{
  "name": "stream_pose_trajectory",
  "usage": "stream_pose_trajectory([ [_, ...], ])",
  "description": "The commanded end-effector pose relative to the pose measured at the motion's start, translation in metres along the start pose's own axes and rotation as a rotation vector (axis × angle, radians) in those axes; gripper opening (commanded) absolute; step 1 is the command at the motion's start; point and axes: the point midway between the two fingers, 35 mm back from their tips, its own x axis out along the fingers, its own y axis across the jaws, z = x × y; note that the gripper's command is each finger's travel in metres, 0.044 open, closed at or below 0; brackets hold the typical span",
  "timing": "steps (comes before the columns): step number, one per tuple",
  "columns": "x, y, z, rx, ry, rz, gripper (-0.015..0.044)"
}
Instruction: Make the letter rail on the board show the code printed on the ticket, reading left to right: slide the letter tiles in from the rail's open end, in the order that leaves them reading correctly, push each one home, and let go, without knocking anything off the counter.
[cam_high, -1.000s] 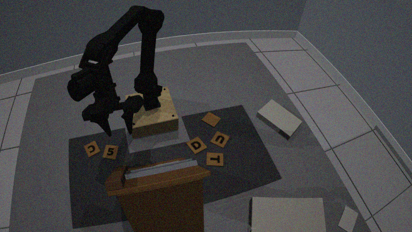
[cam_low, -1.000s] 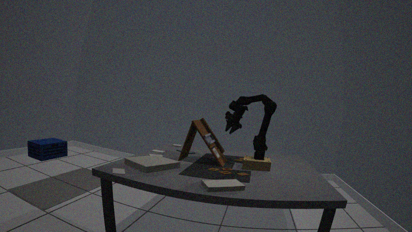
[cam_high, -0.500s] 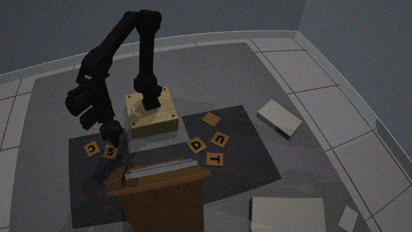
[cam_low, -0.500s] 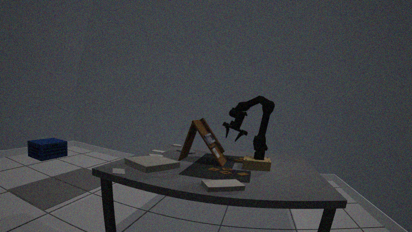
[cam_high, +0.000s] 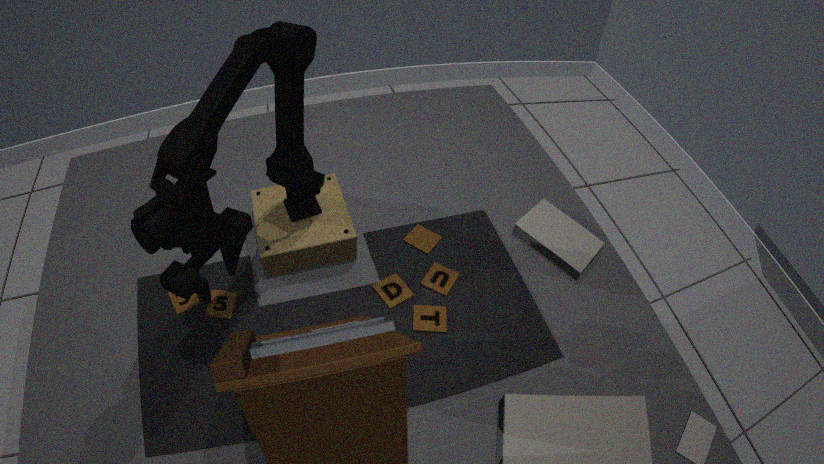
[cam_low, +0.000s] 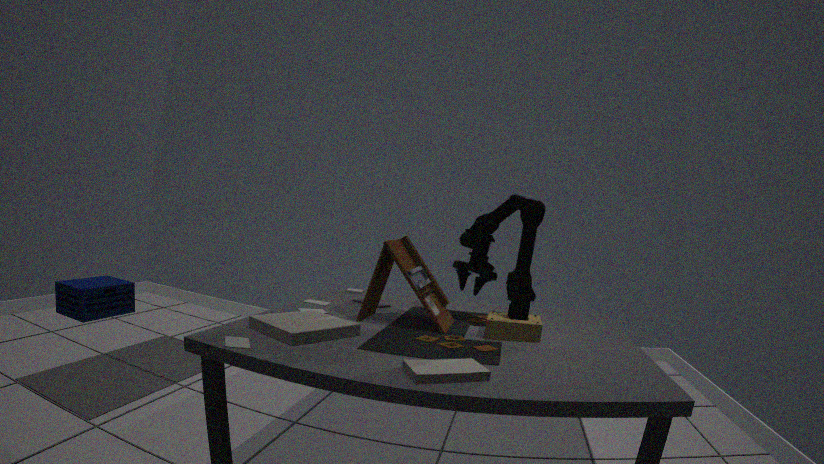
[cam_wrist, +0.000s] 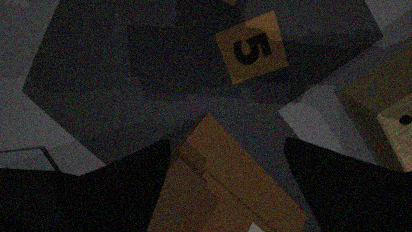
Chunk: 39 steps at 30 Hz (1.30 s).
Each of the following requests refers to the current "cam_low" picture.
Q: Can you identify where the white paper ticket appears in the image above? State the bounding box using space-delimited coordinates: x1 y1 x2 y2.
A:
425 295 439 316

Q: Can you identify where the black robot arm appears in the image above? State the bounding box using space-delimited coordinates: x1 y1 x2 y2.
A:
460 194 546 321

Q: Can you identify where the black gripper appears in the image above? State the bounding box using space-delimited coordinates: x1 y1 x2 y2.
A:
453 250 497 295

